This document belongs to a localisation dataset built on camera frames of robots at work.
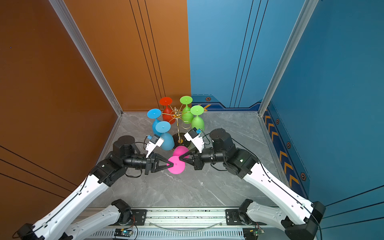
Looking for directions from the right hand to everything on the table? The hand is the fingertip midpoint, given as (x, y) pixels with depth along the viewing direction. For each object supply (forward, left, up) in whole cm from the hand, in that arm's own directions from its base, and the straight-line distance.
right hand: (180, 158), depth 59 cm
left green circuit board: (-21, +30, -33) cm, 49 cm away
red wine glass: (+28, +9, -3) cm, 30 cm away
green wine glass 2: (+35, 0, -12) cm, 37 cm away
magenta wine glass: (-2, +1, -2) cm, 3 cm away
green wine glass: (+29, -6, -10) cm, 31 cm away
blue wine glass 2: (+18, +10, -2) cm, 21 cm away
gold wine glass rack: (+27, +4, -3) cm, 28 cm away
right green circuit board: (-22, -32, -34) cm, 51 cm away
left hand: (-2, +4, -2) cm, 5 cm away
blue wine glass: (+28, +16, -2) cm, 32 cm away
